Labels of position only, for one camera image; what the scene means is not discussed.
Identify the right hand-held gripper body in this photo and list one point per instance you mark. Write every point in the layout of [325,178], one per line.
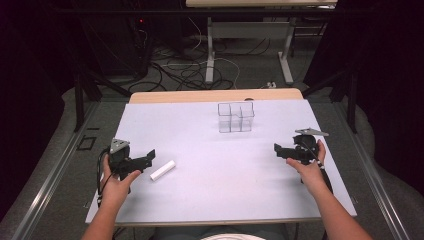
[306,146]

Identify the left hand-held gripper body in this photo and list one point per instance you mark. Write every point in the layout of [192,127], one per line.
[119,157]

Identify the person's right hand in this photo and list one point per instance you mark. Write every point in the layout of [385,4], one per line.
[311,175]

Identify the person's left hand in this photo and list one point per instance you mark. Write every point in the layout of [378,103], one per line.
[115,187]

